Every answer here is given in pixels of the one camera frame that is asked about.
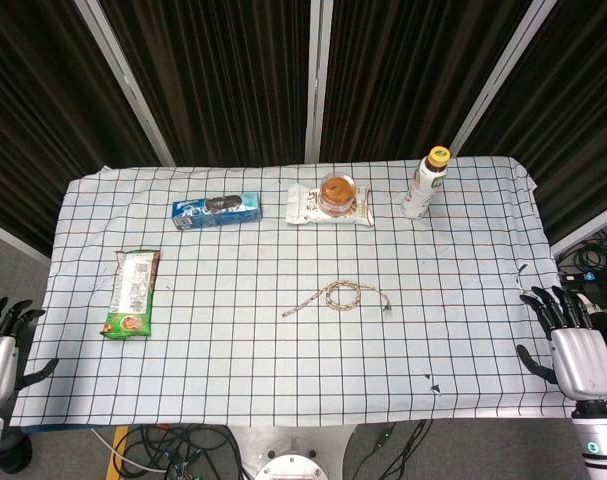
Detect drink bottle with yellow cap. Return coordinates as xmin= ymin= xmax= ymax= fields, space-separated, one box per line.
xmin=401 ymin=145 xmax=452 ymax=221

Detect green snack packet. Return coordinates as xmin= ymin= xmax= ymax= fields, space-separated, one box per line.
xmin=99 ymin=249 xmax=162 ymax=342

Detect white floor cable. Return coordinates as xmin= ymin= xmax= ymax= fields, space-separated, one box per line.
xmin=89 ymin=427 xmax=170 ymax=474

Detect aluminium partition post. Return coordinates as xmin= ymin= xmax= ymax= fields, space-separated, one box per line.
xmin=449 ymin=0 xmax=560 ymax=157
xmin=74 ymin=0 xmax=177 ymax=167
xmin=303 ymin=0 xmax=335 ymax=164

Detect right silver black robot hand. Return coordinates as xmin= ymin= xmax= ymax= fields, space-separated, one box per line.
xmin=516 ymin=285 xmax=607 ymax=402

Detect braided beige rope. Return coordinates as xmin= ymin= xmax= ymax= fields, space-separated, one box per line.
xmin=282 ymin=279 xmax=394 ymax=319

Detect black power strip with lights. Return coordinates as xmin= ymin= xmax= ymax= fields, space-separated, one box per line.
xmin=557 ymin=270 xmax=607 ymax=302

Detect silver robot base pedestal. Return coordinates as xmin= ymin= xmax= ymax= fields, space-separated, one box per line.
xmin=229 ymin=424 xmax=365 ymax=480

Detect blue cookie box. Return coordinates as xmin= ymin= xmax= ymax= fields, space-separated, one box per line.
xmin=171 ymin=191 xmax=263 ymax=232

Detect dark pleated curtain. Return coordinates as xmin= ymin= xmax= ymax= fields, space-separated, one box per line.
xmin=459 ymin=0 xmax=607 ymax=247
xmin=99 ymin=0 xmax=315 ymax=167
xmin=0 ymin=0 xmax=172 ymax=257
xmin=319 ymin=0 xmax=540 ymax=164

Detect white snack bag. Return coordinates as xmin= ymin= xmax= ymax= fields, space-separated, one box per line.
xmin=284 ymin=182 xmax=375 ymax=229

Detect yellow floor tape strip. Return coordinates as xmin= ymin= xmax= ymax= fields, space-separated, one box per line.
xmin=111 ymin=425 xmax=130 ymax=480

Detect white checkered tablecloth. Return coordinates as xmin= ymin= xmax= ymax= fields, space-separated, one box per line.
xmin=8 ymin=155 xmax=607 ymax=428

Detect coiled black cables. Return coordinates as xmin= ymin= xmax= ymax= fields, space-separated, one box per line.
xmin=557 ymin=238 xmax=607 ymax=275

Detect black floor cable bundle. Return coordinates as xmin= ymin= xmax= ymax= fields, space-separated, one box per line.
xmin=351 ymin=419 xmax=435 ymax=480
xmin=113 ymin=423 xmax=252 ymax=480

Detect clear jar with orange contents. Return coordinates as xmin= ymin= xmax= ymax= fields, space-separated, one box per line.
xmin=318 ymin=172 xmax=359 ymax=218

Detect aluminium partition base rail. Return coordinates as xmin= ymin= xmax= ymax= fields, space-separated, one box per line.
xmin=0 ymin=216 xmax=52 ymax=267
xmin=549 ymin=214 xmax=607 ymax=257

